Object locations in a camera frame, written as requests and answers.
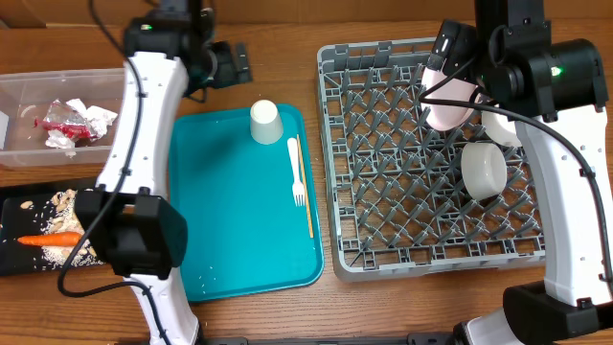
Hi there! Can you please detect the grey plastic dishwasher rack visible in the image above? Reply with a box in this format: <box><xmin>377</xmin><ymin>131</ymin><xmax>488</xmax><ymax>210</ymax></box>
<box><xmin>317</xmin><ymin>37</ymin><xmax>545</xmax><ymax>282</ymax></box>

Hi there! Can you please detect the white plastic fork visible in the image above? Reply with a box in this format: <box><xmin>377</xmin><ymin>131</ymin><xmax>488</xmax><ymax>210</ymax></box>
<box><xmin>287</xmin><ymin>137</ymin><xmax>305</xmax><ymax>206</ymax></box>

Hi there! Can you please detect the black waste tray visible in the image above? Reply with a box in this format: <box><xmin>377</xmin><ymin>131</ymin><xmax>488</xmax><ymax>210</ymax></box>
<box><xmin>1</xmin><ymin>177</ymin><xmax>96</xmax><ymax>276</ymax></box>

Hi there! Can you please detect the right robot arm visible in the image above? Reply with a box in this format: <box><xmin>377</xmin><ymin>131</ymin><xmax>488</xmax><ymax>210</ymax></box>
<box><xmin>444</xmin><ymin>14</ymin><xmax>612</xmax><ymax>344</ymax></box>

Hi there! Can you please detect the white bowl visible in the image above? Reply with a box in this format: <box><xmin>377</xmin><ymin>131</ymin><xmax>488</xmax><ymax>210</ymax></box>
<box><xmin>461</xmin><ymin>143</ymin><xmax>507</xmax><ymax>200</ymax></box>

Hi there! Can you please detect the white round plate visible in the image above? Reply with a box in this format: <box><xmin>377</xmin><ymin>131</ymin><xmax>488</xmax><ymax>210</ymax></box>
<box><xmin>420</xmin><ymin>66</ymin><xmax>480</xmax><ymax>132</ymax></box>

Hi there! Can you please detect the wooden chopstick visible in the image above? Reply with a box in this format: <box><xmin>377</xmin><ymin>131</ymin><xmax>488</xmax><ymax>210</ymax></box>
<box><xmin>296</xmin><ymin>134</ymin><xmax>314</xmax><ymax>239</ymax></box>

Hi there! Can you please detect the white tissue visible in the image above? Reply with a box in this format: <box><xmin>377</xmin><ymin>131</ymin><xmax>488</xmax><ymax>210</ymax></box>
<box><xmin>44</xmin><ymin>99</ymin><xmax>118</xmax><ymax>157</ymax></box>

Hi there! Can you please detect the teal plastic tray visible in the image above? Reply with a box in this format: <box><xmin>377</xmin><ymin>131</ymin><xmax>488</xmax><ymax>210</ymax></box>
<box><xmin>169</xmin><ymin>104</ymin><xmax>325</xmax><ymax>303</ymax></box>

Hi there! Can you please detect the orange carrot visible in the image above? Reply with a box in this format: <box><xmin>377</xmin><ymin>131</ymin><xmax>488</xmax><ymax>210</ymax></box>
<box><xmin>17</xmin><ymin>232</ymin><xmax>81</xmax><ymax>247</ymax></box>

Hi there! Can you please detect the white rice pile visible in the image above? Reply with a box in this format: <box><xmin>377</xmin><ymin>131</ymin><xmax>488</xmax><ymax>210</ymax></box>
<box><xmin>34</xmin><ymin>189</ymin><xmax>102</xmax><ymax>268</ymax></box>

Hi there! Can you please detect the white paper cup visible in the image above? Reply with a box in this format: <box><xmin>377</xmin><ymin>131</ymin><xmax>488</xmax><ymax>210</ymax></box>
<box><xmin>250</xmin><ymin>100</ymin><xmax>284</xmax><ymax>145</ymax></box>

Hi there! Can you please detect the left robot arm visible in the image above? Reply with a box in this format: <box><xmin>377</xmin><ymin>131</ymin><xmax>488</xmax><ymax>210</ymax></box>
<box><xmin>75</xmin><ymin>10</ymin><xmax>251</xmax><ymax>344</ymax></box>

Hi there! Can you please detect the clear plastic bin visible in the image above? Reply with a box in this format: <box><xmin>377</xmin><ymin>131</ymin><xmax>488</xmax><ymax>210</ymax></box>
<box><xmin>1</xmin><ymin>68</ymin><xmax>125</xmax><ymax>168</ymax></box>

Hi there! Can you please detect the foil wrapper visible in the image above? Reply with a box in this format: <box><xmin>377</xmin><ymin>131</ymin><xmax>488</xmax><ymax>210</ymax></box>
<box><xmin>34</xmin><ymin>100</ymin><xmax>95</xmax><ymax>140</ymax></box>

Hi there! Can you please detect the grey bowl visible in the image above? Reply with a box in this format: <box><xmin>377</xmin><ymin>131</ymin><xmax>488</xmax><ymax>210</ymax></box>
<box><xmin>481</xmin><ymin>111</ymin><xmax>522</xmax><ymax>148</ymax></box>

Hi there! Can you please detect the nut shells pile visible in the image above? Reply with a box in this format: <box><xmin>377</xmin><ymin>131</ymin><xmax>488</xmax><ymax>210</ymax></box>
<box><xmin>17</xmin><ymin>189</ymin><xmax>85</xmax><ymax>264</ymax></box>

